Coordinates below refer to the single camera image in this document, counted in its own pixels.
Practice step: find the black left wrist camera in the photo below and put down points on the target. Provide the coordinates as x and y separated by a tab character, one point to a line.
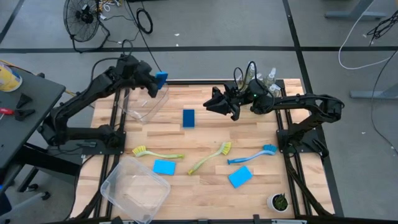
127	67

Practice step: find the blue kitchen sponge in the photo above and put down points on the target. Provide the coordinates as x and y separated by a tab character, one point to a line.
161	80
164	167
188	118
240	176

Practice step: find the desk with grey legs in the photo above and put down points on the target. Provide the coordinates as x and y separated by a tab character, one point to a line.
354	14

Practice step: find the black floor fan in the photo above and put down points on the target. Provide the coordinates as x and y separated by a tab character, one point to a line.
81	17

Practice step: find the small plant in white pot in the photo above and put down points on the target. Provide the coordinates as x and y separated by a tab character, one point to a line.
280	202

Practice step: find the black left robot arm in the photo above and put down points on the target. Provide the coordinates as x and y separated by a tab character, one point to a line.
93	90

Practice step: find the small clear plastic bin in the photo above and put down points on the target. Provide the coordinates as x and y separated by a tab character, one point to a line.
237	84
146	109

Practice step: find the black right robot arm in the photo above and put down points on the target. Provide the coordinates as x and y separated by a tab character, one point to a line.
298	99

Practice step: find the blue dish brush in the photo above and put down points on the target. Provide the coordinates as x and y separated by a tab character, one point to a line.
270	149

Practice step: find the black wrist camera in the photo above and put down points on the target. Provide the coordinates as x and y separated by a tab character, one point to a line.
127	67
236	92

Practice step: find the large clear plastic tub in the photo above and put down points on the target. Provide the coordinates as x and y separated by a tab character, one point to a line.
135	189

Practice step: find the yellow-green dish brush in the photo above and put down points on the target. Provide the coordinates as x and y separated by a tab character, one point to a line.
225	148
140	151

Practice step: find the dark grey side table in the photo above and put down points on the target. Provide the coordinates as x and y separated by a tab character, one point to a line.
34	90

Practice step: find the black clamp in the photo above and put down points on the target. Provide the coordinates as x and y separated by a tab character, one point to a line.
23	100
25	114

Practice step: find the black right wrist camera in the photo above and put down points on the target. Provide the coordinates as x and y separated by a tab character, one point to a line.
236	92

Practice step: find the yellow canister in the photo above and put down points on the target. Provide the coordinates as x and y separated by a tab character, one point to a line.
7	79

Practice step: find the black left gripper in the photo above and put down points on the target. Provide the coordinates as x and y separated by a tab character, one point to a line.
141	81

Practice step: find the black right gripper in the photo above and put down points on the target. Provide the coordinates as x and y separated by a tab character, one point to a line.
242	101

